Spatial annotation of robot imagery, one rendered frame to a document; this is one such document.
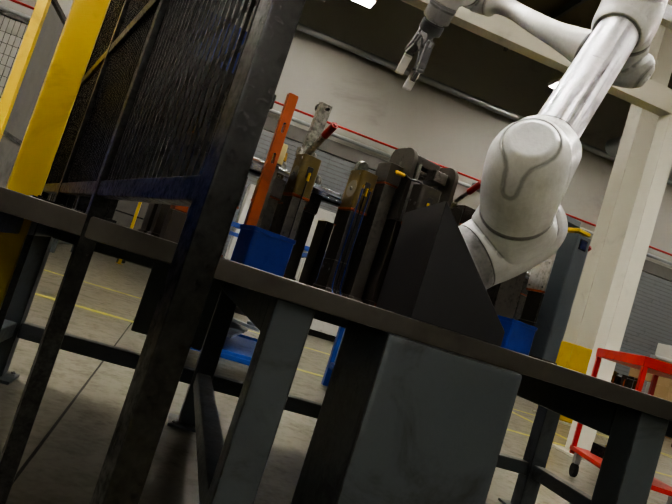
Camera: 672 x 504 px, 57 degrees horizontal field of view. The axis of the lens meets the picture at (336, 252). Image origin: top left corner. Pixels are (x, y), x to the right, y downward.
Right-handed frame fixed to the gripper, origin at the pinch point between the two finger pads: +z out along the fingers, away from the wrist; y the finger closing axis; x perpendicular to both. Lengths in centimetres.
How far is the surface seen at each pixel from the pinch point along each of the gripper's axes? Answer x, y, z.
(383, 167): 5.9, -36.9, 16.1
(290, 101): 38, -32, 9
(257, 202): 39, -50, 33
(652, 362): -244, 42, 110
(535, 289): -72, -33, 42
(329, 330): -286, 521, 569
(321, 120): 27.8, -31.9, 11.4
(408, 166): -0.7, -37.4, 12.8
